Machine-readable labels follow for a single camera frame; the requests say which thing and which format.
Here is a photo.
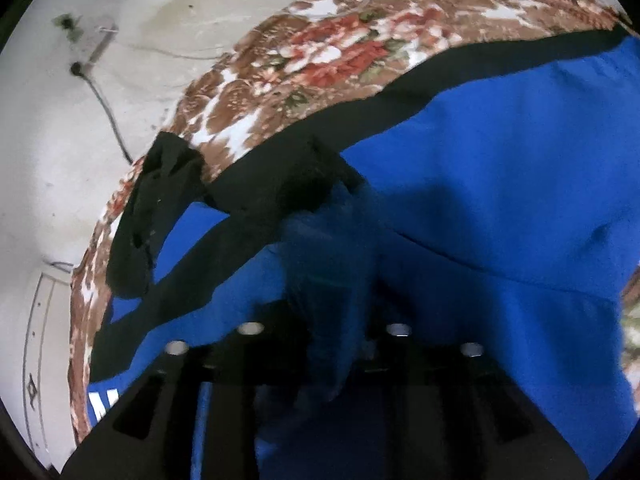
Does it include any blue and black hooded jacket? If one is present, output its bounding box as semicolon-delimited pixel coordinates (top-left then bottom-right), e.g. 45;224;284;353
63;29;639;479

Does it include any white wooden headboard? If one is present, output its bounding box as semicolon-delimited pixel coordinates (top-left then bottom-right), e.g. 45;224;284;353
22;266;76;470

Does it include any black power cable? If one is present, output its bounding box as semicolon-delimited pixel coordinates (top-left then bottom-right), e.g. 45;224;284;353
69;62;136;166

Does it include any white wall power strip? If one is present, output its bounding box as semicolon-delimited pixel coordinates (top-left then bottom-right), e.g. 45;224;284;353
70;14;119;67

